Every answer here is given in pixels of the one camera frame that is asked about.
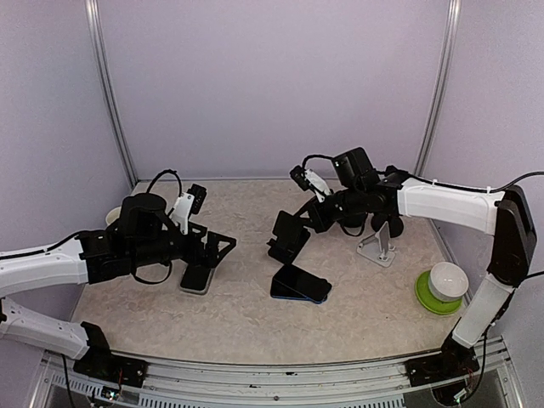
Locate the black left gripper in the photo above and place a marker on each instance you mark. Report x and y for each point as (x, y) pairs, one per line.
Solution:
(209, 258)

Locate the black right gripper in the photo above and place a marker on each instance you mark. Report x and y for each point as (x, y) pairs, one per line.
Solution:
(321, 223)

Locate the black folding phone stand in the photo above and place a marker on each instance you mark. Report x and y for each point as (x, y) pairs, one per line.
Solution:
(290, 238)

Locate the white folding phone stand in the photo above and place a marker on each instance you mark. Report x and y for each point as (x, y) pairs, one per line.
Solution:
(377, 247)

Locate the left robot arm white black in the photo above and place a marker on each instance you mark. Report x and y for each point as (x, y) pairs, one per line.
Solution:
(144, 234)

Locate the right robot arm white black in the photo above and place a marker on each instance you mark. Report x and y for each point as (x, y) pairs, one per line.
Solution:
(502, 213)

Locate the black phone silver case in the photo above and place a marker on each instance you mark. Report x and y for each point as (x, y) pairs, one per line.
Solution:
(196, 279)

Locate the black pole stand left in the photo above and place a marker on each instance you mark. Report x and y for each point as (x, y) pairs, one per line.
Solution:
(353, 226)

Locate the black pole stand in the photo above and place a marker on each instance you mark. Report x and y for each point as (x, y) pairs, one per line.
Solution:
(353, 226)
(395, 224)

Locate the black phone on top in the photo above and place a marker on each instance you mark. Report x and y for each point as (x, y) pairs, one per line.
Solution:
(293, 283)

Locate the black pole stand right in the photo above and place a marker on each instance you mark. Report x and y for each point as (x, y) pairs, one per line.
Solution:
(395, 224)

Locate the cream ceramic mug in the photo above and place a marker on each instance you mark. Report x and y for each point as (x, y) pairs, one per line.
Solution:
(112, 216)

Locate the green plate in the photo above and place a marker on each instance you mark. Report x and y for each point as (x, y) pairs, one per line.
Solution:
(429, 301)

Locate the white bowl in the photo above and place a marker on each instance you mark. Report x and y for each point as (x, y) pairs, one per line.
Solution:
(447, 282)

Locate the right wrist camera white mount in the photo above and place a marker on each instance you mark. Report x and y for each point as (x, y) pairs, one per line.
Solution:
(307, 179)

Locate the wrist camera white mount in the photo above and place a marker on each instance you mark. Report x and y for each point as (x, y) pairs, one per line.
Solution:
(307, 179)
(187, 204)

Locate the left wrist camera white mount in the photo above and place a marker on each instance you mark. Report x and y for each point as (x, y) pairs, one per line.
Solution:
(187, 204)

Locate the right aluminium frame post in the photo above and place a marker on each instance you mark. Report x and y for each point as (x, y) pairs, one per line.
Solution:
(440, 86)

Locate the aluminium frame post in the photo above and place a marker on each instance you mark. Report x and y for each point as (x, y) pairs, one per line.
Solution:
(440, 86)
(100, 55)

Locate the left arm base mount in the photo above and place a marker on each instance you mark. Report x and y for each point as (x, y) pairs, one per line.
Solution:
(113, 368)

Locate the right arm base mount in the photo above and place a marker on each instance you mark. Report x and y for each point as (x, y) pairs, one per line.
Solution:
(437, 368)

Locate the front aluminium rail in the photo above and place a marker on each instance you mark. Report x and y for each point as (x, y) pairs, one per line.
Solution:
(175, 383)

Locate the left aluminium frame post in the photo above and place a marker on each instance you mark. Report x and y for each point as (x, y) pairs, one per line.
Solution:
(100, 55)

